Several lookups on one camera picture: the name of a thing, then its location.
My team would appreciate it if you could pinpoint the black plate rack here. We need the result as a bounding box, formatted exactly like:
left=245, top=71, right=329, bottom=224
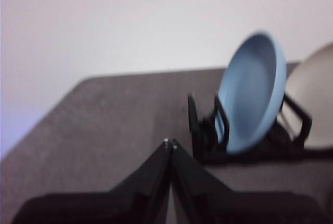
left=187, top=93, right=333, bottom=166

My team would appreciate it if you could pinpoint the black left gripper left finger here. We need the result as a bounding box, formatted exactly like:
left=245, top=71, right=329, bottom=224
left=10, top=138, right=172, bottom=224

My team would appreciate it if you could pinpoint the beige plate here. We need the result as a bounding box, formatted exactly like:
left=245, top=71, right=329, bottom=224
left=283, top=42, right=333, bottom=150

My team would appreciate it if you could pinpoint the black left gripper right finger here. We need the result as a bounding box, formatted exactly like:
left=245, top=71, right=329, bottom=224
left=171, top=138, right=333, bottom=224

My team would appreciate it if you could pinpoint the blue plate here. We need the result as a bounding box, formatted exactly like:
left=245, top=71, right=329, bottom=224
left=217, top=33, right=287, bottom=154

